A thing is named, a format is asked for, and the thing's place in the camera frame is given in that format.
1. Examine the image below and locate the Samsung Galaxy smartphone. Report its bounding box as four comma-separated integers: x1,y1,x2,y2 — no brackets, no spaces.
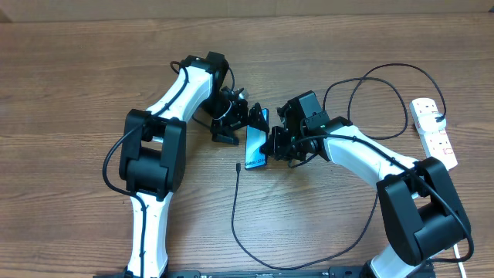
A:
245,125,268,170

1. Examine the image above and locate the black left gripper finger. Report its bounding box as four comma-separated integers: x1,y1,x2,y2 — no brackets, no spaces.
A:
247,103,269,133
211,133,239,145

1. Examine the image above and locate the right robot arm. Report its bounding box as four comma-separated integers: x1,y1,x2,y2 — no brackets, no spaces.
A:
260,91,474,277

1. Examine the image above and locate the white power strip cord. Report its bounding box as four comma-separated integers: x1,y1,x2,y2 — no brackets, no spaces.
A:
452,242,467,278

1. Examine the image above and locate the white USB charger plug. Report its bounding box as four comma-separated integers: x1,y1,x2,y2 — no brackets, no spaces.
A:
416,113,447,134

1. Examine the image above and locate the black USB charging cable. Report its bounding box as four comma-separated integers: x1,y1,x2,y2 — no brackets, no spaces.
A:
230,63,448,271

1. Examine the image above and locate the white power strip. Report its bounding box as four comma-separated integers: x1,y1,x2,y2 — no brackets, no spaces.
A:
410,98,458,170

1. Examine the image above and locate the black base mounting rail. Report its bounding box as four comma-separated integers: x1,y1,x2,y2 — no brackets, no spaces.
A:
92,264,437,278

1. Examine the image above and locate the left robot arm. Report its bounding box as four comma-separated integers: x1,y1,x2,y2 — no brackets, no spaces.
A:
117,52,268,277

